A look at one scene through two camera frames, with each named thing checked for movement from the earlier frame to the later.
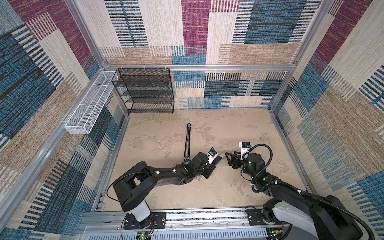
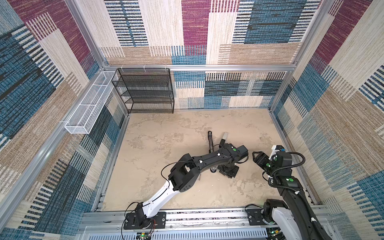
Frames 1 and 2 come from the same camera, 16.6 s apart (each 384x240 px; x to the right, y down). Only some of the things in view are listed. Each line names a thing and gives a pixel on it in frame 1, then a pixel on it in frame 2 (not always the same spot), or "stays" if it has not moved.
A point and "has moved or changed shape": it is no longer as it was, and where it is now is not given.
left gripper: [209, 169] to [231, 175]
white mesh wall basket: [82, 121] stays
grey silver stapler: [218, 161] has moved or changed shape
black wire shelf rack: [145, 90] stays
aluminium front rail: [202, 225] stays
